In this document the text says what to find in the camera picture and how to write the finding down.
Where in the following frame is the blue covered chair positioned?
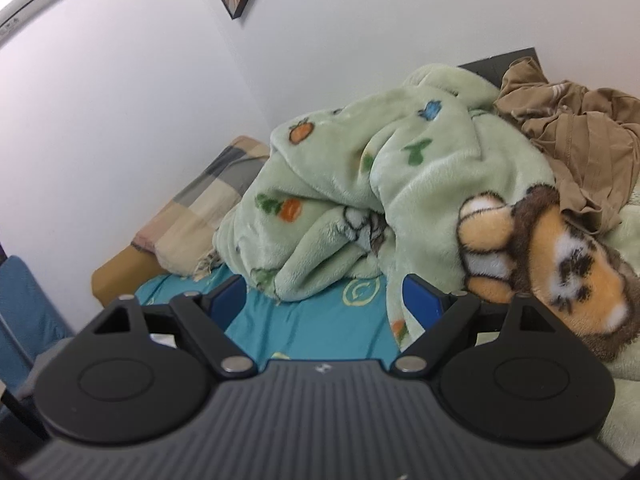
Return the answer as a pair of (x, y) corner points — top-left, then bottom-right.
(0, 255), (76, 401)

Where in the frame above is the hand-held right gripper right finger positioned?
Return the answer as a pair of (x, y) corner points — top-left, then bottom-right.
(390, 274), (573, 380)

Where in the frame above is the mustard bed headboard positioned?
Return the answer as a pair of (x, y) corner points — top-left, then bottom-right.
(91, 255), (171, 308)

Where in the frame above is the plaid pillow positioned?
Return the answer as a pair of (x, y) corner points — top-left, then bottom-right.
(131, 135), (273, 281)

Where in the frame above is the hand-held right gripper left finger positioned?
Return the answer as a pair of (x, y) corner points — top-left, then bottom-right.
(75, 275), (258, 380)

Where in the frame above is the teal patterned bed sheet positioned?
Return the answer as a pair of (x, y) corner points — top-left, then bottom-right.
(135, 265), (406, 361)

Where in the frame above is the brown garment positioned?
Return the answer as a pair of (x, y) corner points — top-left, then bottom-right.
(492, 57), (640, 236)

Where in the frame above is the green printed fleece blanket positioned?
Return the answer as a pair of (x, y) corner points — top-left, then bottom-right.
(212, 62), (640, 453)

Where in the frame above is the dark board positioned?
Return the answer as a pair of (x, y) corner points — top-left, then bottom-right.
(457, 47), (538, 83)

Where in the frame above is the grey seat cushion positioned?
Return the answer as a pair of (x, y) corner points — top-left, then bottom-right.
(32, 337), (76, 376)

